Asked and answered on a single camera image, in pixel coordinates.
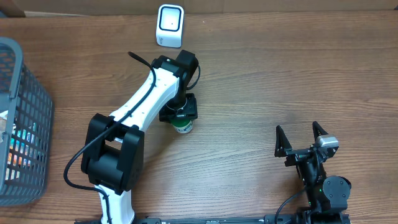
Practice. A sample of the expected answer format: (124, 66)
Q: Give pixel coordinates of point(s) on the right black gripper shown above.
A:
(283, 145)

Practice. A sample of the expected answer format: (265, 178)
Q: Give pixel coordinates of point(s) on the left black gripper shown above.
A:
(170, 115)

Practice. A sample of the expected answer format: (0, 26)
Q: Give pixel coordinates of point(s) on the green lid jar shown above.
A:
(182, 126)

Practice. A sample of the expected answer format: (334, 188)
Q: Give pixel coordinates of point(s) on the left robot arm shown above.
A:
(113, 155)

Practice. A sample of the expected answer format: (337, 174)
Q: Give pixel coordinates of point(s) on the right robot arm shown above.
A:
(327, 195)

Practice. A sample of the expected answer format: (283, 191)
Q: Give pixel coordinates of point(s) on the white barcode scanner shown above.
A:
(169, 29)

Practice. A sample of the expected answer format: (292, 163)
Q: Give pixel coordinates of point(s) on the grey plastic mesh basket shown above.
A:
(27, 111)

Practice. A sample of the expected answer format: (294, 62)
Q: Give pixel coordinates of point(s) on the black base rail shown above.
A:
(267, 219)

